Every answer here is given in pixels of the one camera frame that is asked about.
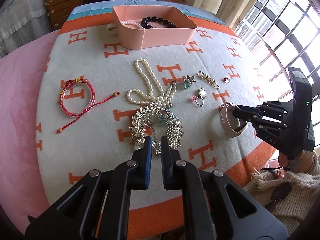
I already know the black bead bracelet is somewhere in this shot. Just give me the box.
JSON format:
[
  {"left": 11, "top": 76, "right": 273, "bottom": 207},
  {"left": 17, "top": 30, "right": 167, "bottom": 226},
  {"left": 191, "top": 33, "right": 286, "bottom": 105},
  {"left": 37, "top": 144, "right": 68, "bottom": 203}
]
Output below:
[{"left": 140, "top": 16, "right": 177, "bottom": 29}]

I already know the white pearl bracelet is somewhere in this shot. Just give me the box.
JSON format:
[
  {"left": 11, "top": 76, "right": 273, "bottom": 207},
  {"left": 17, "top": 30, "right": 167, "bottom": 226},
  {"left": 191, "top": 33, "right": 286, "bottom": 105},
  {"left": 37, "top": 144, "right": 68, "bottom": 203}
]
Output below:
[{"left": 121, "top": 21, "right": 144, "bottom": 29}]

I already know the knitted cream sleeve forearm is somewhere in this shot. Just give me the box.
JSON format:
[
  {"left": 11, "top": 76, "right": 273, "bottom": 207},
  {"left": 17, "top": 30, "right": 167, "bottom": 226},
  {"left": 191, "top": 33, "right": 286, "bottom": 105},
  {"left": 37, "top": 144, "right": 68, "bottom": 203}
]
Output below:
[{"left": 243, "top": 151, "right": 319, "bottom": 235}]

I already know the pink jewelry tray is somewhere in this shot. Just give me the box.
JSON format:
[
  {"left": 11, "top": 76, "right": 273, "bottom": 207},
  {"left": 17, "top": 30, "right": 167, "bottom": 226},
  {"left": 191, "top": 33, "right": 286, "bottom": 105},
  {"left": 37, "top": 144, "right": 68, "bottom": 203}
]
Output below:
[{"left": 113, "top": 5, "right": 197, "bottom": 50}]

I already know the person's right hand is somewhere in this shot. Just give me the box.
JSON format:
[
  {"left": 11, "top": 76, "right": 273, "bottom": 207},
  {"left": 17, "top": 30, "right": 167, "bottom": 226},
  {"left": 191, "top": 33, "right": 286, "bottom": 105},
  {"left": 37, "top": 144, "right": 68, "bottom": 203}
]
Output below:
[{"left": 278, "top": 150, "right": 315, "bottom": 173}]

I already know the pink bed sheet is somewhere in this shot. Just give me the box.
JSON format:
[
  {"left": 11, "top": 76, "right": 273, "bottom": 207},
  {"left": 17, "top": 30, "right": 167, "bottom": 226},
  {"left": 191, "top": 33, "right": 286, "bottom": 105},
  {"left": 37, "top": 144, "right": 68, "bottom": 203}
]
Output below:
[{"left": 1, "top": 31, "right": 59, "bottom": 233}]

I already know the pearl safety pin brooch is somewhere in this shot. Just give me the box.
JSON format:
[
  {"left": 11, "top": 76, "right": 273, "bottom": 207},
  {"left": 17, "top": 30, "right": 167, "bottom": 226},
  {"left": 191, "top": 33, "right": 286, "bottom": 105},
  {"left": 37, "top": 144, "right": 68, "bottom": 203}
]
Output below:
[{"left": 197, "top": 71, "right": 220, "bottom": 89}]

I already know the teal flower brooch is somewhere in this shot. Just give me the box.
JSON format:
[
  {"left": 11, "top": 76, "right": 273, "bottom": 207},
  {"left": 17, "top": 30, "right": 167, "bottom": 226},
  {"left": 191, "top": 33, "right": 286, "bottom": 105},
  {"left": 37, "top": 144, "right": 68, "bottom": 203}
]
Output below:
[{"left": 183, "top": 75, "right": 196, "bottom": 89}]

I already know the white orange H blanket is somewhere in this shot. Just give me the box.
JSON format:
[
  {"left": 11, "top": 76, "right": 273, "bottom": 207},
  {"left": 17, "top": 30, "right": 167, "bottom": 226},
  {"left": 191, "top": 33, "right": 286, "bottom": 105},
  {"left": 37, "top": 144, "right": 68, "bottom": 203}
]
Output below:
[{"left": 35, "top": 12, "right": 277, "bottom": 240}]

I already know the blue patterned bedding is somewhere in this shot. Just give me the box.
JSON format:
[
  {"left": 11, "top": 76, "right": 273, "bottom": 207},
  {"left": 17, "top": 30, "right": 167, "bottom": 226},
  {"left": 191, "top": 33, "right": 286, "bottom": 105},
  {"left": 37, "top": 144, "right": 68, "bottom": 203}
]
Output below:
[{"left": 67, "top": 0, "right": 226, "bottom": 26}]

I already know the white lace covered furniture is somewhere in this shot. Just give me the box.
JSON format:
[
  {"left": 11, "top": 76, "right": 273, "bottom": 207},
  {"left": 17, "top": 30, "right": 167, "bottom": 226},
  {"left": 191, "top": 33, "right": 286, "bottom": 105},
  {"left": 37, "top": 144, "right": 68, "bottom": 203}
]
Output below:
[{"left": 1, "top": 0, "right": 50, "bottom": 57}]

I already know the window frame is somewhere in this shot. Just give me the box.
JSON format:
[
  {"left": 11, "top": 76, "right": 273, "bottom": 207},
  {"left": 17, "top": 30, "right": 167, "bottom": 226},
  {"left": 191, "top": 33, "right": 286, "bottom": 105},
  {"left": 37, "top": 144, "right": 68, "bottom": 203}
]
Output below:
[{"left": 235, "top": 0, "right": 319, "bottom": 129}]

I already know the silver oval ring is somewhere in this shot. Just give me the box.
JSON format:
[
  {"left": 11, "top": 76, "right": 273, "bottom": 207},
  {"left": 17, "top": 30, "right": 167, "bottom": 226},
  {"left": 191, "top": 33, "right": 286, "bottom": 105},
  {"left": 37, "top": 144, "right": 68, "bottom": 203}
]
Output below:
[{"left": 195, "top": 87, "right": 207, "bottom": 107}]

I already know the red string bracelet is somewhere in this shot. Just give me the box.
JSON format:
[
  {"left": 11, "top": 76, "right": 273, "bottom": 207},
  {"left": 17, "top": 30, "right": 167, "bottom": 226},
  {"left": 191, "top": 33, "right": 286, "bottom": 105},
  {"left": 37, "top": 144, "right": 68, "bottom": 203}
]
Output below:
[{"left": 56, "top": 77, "right": 121, "bottom": 134}]

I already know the long pearl necklace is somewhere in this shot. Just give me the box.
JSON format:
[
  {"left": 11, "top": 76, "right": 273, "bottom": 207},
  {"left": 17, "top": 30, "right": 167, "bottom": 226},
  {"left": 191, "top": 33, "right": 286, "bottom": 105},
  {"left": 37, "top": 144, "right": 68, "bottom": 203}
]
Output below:
[{"left": 126, "top": 58, "right": 178, "bottom": 107}]

